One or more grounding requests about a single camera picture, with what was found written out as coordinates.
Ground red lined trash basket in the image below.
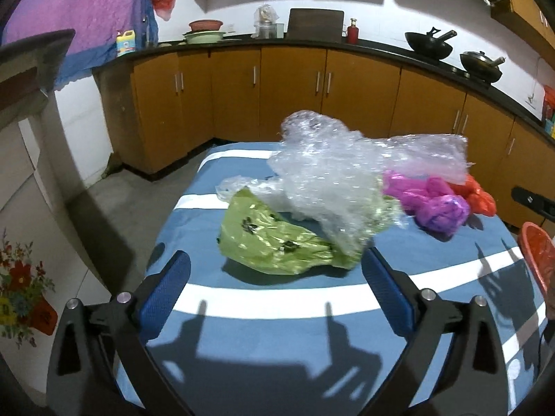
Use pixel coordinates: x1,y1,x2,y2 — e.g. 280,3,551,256
518,222,554,298

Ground red plastic bag rear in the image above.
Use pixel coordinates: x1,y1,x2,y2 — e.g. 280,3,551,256
449,174,497,217

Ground red bag with groceries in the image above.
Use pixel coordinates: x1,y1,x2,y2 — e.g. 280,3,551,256
543,86,555,138

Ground pinkish bubble wrap sheet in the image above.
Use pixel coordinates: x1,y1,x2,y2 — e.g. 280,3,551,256
366,134,469,184

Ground magenta purple plastic bag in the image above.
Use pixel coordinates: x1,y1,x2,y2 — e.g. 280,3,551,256
383,171,470,237

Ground flower decorated white cabinet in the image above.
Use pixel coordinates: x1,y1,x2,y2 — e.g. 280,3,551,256
1,29,110,405

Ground black wok right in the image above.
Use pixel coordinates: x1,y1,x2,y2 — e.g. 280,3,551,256
460,51,506,84

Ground black wok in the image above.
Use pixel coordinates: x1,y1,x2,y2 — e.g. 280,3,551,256
460,51,506,84
404,27,457,60

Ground green plastic bag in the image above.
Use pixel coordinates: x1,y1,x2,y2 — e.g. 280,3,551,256
216,186,405,276

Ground wooden upper cabinet right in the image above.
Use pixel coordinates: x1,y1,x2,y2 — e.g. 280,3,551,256
490,0,554,67

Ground clear bubble wrap bag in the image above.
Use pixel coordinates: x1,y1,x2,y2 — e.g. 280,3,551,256
216,110,403,266

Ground black wok left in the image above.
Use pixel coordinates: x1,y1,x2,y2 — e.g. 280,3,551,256
404,27,457,60

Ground wooden lower cabinets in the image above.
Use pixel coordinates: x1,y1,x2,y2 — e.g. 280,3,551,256
93,41,554,226

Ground red bottle on counter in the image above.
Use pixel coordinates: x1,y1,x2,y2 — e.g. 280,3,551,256
346,18,359,45

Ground dark cutting board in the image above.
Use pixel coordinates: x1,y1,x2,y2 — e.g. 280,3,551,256
285,8,344,43

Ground yellow detergent jug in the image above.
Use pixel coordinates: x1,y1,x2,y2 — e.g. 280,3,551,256
116,29,136,57

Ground glass jar with bag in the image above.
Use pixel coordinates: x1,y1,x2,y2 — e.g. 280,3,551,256
252,4,285,40

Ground green and red basins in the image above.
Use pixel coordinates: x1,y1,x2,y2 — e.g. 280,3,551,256
183,19,224,44

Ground purple blue curtain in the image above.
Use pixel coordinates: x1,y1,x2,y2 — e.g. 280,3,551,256
1,0,158,90

